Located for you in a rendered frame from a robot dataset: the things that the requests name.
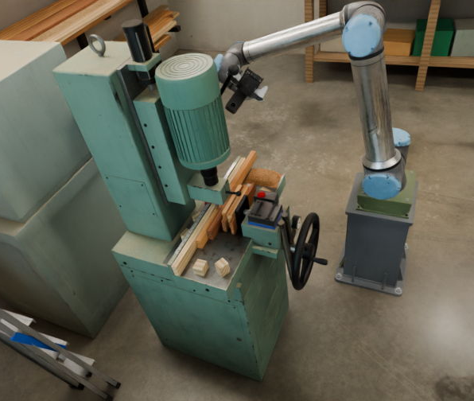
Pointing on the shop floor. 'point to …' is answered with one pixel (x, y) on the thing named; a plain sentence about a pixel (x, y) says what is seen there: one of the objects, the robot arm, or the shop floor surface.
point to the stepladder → (33, 342)
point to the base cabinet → (218, 317)
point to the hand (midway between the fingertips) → (243, 87)
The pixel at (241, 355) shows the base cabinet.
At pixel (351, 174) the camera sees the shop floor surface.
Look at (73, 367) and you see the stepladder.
